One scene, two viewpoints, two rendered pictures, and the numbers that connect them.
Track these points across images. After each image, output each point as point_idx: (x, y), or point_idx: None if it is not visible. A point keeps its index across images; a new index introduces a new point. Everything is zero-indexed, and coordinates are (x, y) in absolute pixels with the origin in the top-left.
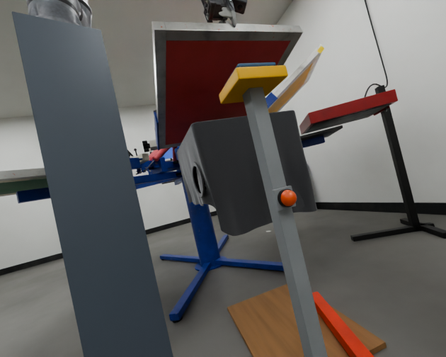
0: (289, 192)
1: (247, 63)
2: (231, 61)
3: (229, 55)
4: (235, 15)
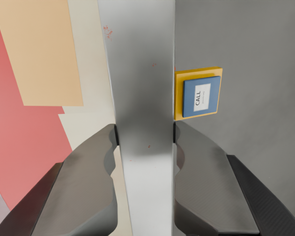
0: (175, 70)
1: (217, 103)
2: (3, 96)
3: (49, 118)
4: (210, 138)
